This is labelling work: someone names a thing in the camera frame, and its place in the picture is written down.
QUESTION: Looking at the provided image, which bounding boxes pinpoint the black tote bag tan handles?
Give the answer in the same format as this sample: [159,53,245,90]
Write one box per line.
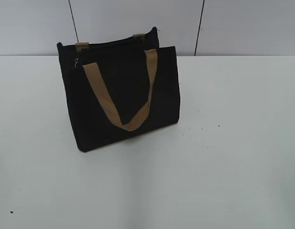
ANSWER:
[57,27,180,152]

